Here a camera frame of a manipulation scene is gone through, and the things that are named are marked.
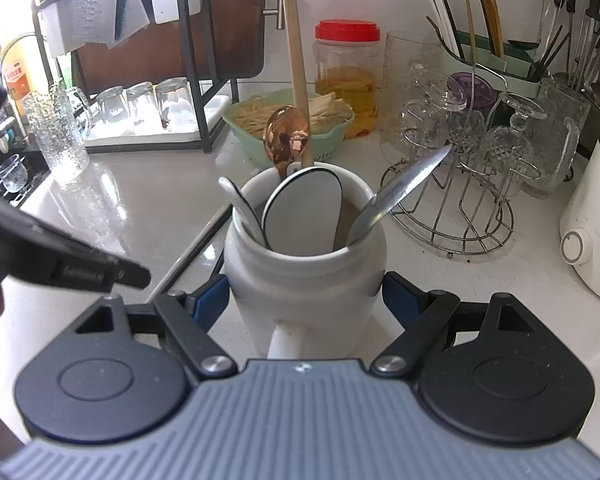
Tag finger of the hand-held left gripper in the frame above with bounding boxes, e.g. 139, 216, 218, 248
111, 258, 152, 291

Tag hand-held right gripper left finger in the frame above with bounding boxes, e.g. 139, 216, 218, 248
62, 274, 237, 380

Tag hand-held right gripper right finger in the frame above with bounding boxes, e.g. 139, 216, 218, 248
371, 273, 544, 379

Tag black chopstick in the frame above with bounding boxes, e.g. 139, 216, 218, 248
156, 203, 233, 291

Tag white ceramic utensil jar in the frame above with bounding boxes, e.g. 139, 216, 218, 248
222, 161, 388, 360

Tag small white ceramic spoon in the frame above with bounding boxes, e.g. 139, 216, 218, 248
217, 176, 268, 250

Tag stainless steel spoon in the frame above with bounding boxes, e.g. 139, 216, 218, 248
365, 145, 453, 231

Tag large white ceramic spoon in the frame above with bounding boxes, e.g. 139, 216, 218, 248
261, 166, 345, 252

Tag copper spoon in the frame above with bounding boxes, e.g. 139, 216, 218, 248
262, 105, 311, 181

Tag long wooden utensil handle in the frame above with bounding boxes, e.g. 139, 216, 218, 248
280, 0, 315, 170

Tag small glass cup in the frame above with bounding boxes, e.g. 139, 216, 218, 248
0, 154, 29, 193

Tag textured glass pitcher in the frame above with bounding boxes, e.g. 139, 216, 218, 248
22, 82, 93, 185

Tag green plastic basket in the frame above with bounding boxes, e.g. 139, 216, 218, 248
222, 89, 355, 168

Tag clear glass tumbler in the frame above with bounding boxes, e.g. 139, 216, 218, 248
126, 81, 161, 123
96, 85, 131, 126
155, 77, 197, 131

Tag orange label bottle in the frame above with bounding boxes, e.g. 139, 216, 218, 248
2, 55, 33, 111

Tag cut glass cup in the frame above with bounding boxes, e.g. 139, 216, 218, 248
430, 107, 485, 156

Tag dried noodles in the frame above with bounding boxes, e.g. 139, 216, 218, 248
232, 92, 353, 141

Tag cut glass goblet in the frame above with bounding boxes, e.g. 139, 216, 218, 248
480, 92, 550, 196

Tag white electric cooker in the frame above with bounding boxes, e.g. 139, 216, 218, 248
560, 105, 600, 305

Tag clear glass mug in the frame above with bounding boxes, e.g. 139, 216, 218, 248
402, 64, 468, 113

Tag purple lid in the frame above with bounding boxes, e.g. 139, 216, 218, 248
447, 71, 495, 106

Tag red lid plastic jar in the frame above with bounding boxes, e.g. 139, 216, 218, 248
314, 19, 383, 138

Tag black metal shelf rack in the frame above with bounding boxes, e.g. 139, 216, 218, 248
32, 0, 241, 155

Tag tall textured glass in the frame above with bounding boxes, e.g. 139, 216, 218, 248
380, 31, 448, 156

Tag green utensil drainer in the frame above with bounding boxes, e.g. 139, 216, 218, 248
440, 30, 560, 98

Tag brown wooden cutting board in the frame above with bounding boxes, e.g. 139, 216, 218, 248
72, 0, 267, 81

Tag bundle of assorted chopsticks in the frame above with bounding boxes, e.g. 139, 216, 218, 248
420, 0, 570, 81

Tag metal wire cup rack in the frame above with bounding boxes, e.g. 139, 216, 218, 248
380, 62, 543, 259

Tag large handled glass pitcher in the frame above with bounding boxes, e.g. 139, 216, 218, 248
522, 77, 593, 200

